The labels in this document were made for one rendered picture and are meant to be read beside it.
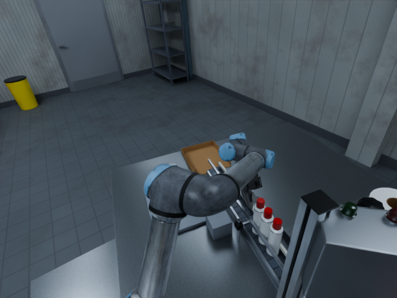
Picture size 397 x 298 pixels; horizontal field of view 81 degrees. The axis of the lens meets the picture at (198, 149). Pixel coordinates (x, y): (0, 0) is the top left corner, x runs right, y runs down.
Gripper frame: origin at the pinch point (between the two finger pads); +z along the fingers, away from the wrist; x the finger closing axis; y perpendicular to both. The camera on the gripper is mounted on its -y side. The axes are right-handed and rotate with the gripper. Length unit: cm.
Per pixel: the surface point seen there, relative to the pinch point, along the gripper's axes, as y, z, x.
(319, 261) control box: -18, -15, -66
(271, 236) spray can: -2.2, 5.7, -19.9
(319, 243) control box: -17, -19, -66
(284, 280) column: -17, -1, -50
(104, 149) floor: -90, -43, 265
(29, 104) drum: -234, -173, 470
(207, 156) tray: 3, -21, 60
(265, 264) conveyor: -5.2, 18.9, -15.2
